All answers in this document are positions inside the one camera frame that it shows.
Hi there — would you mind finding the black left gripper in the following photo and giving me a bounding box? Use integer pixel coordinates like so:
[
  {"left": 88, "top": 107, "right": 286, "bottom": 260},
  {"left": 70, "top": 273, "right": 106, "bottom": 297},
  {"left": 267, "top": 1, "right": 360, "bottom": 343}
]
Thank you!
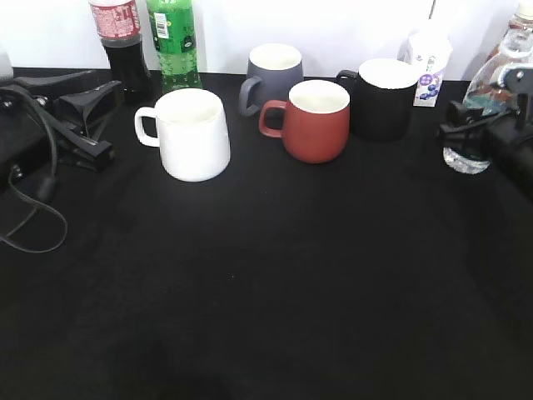
[{"left": 1, "top": 70, "right": 122, "bottom": 190}]

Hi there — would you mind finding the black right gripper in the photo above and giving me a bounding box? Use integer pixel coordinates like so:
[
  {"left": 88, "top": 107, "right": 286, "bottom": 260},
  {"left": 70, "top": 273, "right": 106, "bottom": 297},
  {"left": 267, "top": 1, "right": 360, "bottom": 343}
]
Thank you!
[{"left": 436, "top": 101, "right": 532, "bottom": 192}]

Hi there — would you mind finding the clear water bottle green label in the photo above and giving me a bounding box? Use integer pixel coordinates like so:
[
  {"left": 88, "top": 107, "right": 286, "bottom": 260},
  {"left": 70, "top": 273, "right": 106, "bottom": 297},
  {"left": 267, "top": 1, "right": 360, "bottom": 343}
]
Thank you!
[{"left": 443, "top": 28, "right": 532, "bottom": 175}]

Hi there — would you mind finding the white ceramic mug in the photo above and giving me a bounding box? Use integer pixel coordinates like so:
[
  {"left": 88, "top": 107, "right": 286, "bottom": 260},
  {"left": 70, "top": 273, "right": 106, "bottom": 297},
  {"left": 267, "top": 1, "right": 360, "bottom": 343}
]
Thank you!
[{"left": 134, "top": 88, "right": 231, "bottom": 183}]

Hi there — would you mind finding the white milk carton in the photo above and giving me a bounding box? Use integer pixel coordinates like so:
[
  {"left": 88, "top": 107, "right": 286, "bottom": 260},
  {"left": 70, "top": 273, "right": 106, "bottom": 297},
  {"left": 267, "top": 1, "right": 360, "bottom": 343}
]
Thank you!
[{"left": 404, "top": 26, "right": 453, "bottom": 108}]

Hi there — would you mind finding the black ceramic mug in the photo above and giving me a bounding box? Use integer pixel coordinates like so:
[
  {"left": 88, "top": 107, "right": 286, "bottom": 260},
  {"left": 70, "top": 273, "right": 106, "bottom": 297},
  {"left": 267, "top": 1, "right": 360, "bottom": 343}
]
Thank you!
[{"left": 335, "top": 58, "right": 420, "bottom": 142}]

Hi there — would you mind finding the brown tea bottle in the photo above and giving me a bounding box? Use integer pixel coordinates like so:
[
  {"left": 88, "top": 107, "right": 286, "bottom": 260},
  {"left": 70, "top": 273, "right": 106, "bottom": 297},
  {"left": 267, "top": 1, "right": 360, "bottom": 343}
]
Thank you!
[{"left": 486, "top": 1, "right": 532, "bottom": 61}]

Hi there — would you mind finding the cola bottle red label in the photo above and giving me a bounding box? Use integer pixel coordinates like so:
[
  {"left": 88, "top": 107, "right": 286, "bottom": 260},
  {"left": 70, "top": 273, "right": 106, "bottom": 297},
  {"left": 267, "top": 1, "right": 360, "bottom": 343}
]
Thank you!
[{"left": 88, "top": 0, "right": 152, "bottom": 104}]

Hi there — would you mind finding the green soda bottle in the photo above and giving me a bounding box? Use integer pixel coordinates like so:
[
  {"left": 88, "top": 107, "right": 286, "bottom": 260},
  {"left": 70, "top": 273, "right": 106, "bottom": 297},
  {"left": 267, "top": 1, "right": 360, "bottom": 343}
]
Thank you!
[{"left": 146, "top": 0, "right": 202, "bottom": 93}]

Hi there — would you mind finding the red ceramic mug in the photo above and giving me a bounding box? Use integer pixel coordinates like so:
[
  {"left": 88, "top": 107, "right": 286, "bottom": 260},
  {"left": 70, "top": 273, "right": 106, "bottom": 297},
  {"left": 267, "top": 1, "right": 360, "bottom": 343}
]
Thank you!
[{"left": 258, "top": 79, "right": 350, "bottom": 163}]

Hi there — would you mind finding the black tablecloth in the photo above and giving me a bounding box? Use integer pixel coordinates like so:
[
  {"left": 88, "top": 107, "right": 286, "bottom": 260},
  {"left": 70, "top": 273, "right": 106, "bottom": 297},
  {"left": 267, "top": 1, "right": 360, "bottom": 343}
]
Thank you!
[{"left": 1, "top": 74, "right": 532, "bottom": 399}]

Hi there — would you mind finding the grey ceramic mug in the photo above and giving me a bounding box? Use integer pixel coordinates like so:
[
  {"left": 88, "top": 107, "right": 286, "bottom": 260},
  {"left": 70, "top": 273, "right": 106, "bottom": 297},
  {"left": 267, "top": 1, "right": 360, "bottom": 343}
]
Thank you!
[{"left": 238, "top": 43, "right": 304, "bottom": 117}]

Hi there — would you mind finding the black cable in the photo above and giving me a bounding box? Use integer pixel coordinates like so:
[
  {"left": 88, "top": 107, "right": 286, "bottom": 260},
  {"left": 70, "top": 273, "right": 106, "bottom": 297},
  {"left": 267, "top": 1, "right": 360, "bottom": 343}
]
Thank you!
[{"left": 0, "top": 87, "right": 69, "bottom": 253}]

